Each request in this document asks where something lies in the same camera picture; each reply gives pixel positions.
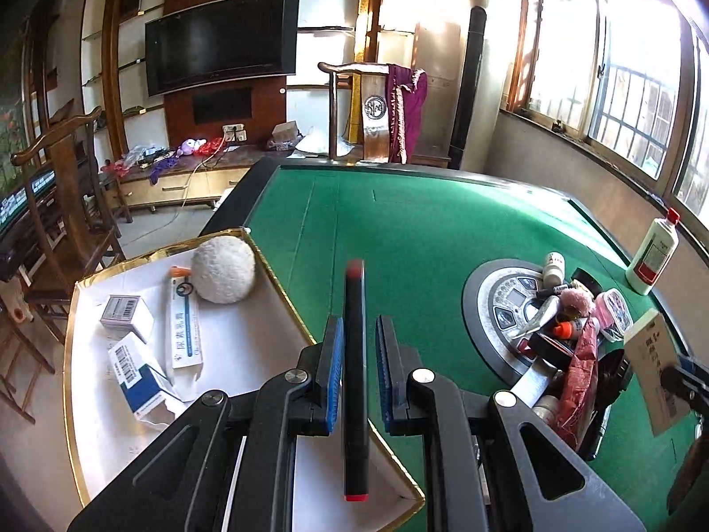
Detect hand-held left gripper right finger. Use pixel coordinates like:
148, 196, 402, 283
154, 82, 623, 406
375, 316, 646, 532

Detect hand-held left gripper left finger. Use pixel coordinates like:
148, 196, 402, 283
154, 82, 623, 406
66, 316, 345, 532

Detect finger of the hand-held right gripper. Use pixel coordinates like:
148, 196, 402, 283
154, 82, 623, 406
660, 363, 709, 418

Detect black marker red ends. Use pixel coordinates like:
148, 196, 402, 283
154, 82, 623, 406
342, 258, 370, 503

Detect beige printed carton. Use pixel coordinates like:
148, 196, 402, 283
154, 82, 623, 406
623, 309, 694, 438

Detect gold-rimmed shallow box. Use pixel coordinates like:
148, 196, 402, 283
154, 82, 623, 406
62, 226, 426, 532

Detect clear pink case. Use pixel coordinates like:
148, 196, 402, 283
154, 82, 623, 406
594, 289, 634, 343

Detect red foil bag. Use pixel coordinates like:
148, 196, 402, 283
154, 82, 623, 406
554, 316, 602, 451

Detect white glue bottle orange cap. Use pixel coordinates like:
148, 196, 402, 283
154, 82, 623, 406
553, 317, 589, 340

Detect round table control panel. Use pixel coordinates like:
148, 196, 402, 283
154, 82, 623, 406
461, 258, 610, 394

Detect white bottle red label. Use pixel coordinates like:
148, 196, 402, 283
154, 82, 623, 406
626, 207, 680, 296

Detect pink fluffy puff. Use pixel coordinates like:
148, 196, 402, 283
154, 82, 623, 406
561, 287, 595, 318

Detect red and black box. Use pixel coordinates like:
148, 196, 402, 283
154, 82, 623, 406
521, 332, 571, 369

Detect long white ointment box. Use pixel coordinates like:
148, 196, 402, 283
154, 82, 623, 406
168, 266, 205, 384

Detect white plush ball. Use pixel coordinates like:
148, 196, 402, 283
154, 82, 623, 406
190, 235, 257, 305

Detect silver floral tube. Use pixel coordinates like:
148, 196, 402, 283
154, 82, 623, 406
512, 295, 561, 340

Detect small white pill bottle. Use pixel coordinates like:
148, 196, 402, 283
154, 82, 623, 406
541, 253, 567, 289

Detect blue and white box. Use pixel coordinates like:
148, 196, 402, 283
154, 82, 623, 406
108, 331, 188, 429

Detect small white barcode box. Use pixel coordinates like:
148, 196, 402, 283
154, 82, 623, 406
100, 294, 155, 344

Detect white plastic bag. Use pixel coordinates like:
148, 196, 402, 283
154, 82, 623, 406
293, 127, 355, 159

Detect low wooden television cabinet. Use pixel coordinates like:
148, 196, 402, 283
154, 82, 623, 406
108, 141, 267, 214

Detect open cardboard box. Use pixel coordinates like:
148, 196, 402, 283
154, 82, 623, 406
270, 122, 301, 150

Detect carved wooden chair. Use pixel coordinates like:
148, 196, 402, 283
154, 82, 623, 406
318, 61, 427, 166

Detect purple fringed cloth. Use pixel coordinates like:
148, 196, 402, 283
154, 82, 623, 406
386, 63, 429, 164

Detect tall black column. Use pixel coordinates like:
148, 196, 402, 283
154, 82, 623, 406
448, 0, 489, 171

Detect wooden framed window row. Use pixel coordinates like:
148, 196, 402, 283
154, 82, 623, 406
499, 0, 709, 217

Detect dark wooden armchair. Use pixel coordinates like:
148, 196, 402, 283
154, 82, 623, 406
11, 106, 127, 344

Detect dark console lit buttons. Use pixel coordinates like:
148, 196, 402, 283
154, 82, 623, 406
0, 169, 59, 283

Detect black wall panel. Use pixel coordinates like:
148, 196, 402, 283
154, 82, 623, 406
191, 87, 253, 126

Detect black wall television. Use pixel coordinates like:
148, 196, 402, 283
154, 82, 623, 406
145, 0, 301, 98

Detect wooden wall shelving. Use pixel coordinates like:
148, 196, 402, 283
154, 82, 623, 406
80, 0, 170, 123

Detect floral wall painting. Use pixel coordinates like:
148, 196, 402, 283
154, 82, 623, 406
0, 27, 31, 189

